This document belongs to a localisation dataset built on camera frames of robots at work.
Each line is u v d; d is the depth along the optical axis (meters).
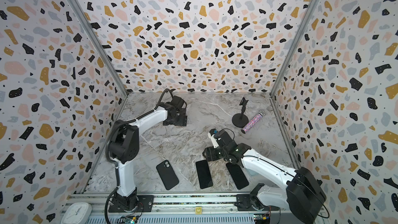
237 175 0.84
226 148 0.63
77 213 0.68
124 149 0.52
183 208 0.73
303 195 0.41
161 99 0.71
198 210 0.72
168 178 0.82
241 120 1.05
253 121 1.03
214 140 0.67
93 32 0.86
